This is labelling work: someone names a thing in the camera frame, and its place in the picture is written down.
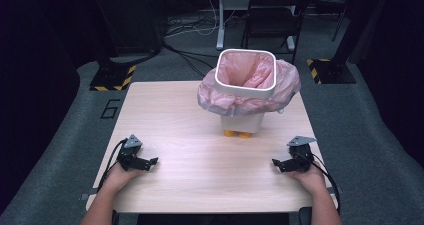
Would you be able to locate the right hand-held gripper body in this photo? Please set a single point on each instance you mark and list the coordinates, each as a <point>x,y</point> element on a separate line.
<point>302,158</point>

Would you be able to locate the person's right hand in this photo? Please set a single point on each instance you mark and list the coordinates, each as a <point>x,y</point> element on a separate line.
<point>311,181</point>

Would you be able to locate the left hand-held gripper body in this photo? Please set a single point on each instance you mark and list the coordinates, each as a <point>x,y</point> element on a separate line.
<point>130,155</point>

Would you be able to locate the black chair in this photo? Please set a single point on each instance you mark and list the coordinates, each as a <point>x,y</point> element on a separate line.
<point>273,18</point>

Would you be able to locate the dark curtain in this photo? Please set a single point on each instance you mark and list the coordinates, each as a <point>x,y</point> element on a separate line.
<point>393,68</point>
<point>33,85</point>

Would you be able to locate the pink plastic trash bag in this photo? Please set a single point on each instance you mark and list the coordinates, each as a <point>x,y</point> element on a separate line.
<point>216,101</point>

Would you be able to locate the black striped stand base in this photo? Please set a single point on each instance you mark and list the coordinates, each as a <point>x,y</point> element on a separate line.
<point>110,76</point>
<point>333,72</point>

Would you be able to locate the person's dark clothing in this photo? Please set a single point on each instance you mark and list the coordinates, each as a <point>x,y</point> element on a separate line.
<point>213,219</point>

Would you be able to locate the person's left hand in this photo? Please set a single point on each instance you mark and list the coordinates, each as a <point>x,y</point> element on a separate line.
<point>116,180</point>

